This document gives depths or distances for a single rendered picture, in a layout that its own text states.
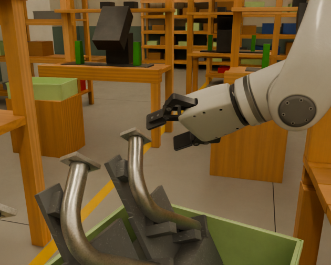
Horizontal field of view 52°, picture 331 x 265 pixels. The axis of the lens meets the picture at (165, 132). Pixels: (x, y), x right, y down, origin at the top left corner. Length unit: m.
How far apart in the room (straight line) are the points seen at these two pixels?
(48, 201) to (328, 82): 0.43
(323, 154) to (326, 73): 0.98
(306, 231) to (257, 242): 0.76
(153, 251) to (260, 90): 0.38
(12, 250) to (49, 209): 1.95
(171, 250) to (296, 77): 0.47
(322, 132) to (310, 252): 0.52
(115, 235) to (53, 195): 0.15
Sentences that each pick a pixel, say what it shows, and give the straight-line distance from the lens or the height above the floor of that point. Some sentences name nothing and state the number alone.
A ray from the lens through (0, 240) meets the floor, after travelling 2.64.
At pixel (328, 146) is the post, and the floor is 0.95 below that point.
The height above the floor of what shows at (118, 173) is 1.12.
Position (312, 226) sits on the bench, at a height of 0.60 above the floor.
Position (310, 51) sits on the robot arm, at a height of 1.36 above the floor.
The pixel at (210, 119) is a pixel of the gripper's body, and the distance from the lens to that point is 0.58.
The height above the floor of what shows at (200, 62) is 0.24.
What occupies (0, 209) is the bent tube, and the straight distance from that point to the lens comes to 0.47.
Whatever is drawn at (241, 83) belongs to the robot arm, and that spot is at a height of 1.30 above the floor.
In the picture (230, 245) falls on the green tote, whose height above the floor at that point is 0.90.
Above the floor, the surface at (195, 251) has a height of 0.93.
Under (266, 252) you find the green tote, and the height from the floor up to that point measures 0.91.
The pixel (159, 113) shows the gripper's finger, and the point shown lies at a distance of 0.60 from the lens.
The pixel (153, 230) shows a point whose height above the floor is 1.00.
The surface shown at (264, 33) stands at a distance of 7.95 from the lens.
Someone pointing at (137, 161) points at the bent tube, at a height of 1.14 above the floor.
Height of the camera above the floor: 1.39
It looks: 18 degrees down
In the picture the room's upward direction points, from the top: straight up
